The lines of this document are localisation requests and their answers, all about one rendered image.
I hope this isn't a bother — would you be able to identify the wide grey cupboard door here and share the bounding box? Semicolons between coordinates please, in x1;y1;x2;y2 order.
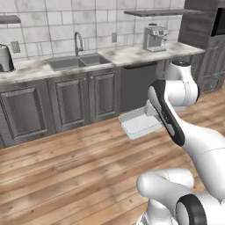
0;78;57;149

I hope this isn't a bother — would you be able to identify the dark grey short wall shelf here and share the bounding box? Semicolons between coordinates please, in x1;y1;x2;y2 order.
0;14;22;25

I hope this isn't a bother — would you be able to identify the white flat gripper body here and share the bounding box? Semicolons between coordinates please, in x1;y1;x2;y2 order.
119;107;163;141

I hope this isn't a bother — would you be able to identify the dark grey tall cupboard unit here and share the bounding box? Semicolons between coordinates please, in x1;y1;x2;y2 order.
177;0;225;94

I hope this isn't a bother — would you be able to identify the grey double sink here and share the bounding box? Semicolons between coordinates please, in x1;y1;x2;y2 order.
46;53;113;72

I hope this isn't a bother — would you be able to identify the black dishwasher handle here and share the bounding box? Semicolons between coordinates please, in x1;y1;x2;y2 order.
123;61;158;70

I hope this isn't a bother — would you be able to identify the chrome curved tap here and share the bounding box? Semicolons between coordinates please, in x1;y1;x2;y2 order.
73;31;85;57

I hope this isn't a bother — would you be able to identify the dark grey dishwasher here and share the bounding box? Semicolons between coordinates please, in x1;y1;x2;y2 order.
120;61;159;114

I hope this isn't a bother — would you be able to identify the black built-in oven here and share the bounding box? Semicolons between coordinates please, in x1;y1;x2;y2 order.
210;6;225;38

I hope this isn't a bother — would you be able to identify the dark grey long wall shelf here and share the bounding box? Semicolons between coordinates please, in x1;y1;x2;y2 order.
123;8;205;18

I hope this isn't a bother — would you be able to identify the narrow grey cupboard door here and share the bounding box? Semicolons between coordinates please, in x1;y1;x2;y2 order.
87;66;123;124
47;72;91;134

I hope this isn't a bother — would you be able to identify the silver coffee machine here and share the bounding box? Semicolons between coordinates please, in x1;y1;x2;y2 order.
142;23;170;54

